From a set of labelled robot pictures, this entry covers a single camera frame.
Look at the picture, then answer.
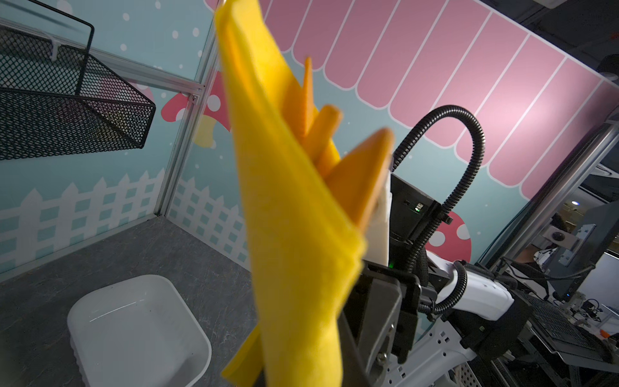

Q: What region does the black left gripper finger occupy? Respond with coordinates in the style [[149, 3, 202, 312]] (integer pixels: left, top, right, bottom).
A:
[[338, 312, 371, 387]]

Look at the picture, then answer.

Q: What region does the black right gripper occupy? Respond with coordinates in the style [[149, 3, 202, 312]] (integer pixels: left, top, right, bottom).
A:
[[345, 261, 422, 372]]

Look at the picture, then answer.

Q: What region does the yellow paper napkin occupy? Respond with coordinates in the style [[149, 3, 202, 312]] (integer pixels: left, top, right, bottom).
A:
[[215, 1, 366, 386]]

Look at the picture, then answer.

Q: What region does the yellow plastic knife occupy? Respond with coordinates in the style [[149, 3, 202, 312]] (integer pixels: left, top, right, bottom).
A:
[[302, 105, 343, 165]]

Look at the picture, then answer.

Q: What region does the yellow plastic fork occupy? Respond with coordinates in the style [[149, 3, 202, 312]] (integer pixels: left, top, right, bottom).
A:
[[295, 56, 315, 144]]

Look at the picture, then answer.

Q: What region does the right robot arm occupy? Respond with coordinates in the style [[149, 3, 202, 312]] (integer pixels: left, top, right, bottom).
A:
[[338, 105, 531, 386]]

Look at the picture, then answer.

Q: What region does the black keyboard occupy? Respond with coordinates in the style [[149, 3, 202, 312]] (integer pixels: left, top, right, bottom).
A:
[[522, 294, 601, 361]]

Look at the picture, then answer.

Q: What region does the black monitor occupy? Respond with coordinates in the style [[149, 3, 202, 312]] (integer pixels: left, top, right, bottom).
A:
[[544, 201, 618, 302]]

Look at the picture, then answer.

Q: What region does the white plastic tray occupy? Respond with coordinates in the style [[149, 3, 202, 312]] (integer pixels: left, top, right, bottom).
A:
[[67, 274, 212, 386]]

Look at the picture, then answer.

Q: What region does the black wire wall basket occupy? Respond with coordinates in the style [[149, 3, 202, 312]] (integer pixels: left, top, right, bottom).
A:
[[1, 1, 156, 161]]

